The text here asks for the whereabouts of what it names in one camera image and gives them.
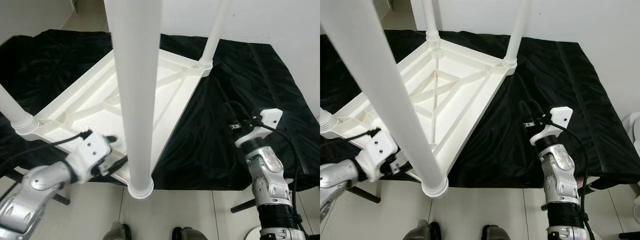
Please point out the grey robot foot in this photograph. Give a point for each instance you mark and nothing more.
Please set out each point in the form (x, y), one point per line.
(117, 232)
(190, 234)
(422, 231)
(496, 233)

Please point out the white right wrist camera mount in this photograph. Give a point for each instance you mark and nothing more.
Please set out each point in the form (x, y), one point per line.
(270, 117)
(560, 116)

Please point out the black metal table leg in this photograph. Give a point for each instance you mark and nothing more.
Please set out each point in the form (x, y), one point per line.
(62, 199)
(630, 235)
(367, 195)
(242, 206)

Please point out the grey robot right foot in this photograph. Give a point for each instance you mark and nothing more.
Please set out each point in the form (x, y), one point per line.
(496, 233)
(190, 234)

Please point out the white plastic table leg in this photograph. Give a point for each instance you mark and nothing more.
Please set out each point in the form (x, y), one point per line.
(430, 17)
(135, 100)
(15, 115)
(380, 90)
(326, 125)
(215, 30)
(517, 27)

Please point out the black cloth table cover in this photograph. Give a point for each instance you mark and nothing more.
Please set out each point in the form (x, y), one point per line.
(575, 75)
(250, 75)

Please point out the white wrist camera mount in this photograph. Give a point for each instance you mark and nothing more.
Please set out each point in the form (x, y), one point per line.
(382, 145)
(270, 117)
(560, 116)
(92, 147)

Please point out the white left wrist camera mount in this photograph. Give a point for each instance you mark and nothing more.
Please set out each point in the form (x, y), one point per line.
(382, 145)
(92, 147)

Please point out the white plastic table top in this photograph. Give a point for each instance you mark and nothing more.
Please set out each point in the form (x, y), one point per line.
(480, 85)
(90, 105)

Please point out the white plastic container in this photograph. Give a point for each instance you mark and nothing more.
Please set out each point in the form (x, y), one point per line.
(635, 125)

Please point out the grey robot left foot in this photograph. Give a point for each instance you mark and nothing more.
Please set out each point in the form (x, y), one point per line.
(117, 232)
(422, 231)

